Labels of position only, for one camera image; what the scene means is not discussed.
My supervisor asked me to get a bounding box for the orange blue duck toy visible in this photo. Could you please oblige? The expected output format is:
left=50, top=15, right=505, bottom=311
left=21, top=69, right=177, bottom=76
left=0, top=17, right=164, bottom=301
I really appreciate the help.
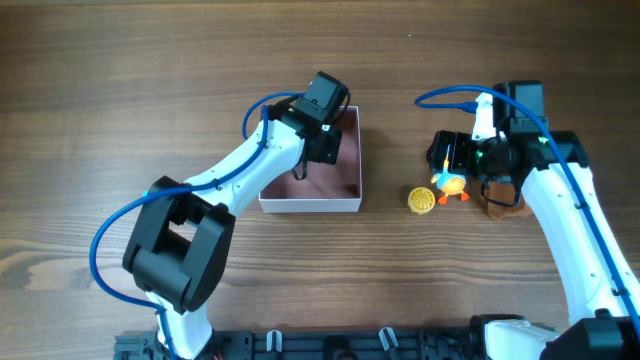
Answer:
left=431, top=157, right=470, bottom=205

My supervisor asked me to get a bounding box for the white cardboard box pink inside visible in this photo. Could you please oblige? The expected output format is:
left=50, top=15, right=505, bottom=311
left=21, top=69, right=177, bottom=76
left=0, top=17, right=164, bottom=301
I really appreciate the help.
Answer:
left=258, top=106, right=363, bottom=213

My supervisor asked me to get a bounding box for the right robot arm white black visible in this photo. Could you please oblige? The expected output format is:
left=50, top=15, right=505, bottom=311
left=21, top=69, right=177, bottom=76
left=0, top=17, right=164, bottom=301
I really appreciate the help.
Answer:
left=415, top=81, right=639, bottom=359

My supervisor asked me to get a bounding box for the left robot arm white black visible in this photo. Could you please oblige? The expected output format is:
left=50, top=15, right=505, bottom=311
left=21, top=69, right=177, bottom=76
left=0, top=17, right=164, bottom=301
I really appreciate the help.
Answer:
left=122, top=72, right=351, bottom=359

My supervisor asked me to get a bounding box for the brown plush toy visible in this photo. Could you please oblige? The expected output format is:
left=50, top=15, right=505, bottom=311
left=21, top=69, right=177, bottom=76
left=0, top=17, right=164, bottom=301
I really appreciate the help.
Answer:
left=484, top=182, right=533, bottom=221

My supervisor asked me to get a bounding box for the yellow round wheel toy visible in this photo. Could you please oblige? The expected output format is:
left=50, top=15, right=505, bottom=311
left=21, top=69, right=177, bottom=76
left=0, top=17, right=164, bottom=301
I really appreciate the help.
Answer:
left=407, top=187, right=436, bottom=215

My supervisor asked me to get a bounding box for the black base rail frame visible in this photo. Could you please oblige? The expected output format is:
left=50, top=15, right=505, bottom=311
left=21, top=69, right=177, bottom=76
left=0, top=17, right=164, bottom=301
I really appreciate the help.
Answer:
left=113, top=327, right=481, bottom=360

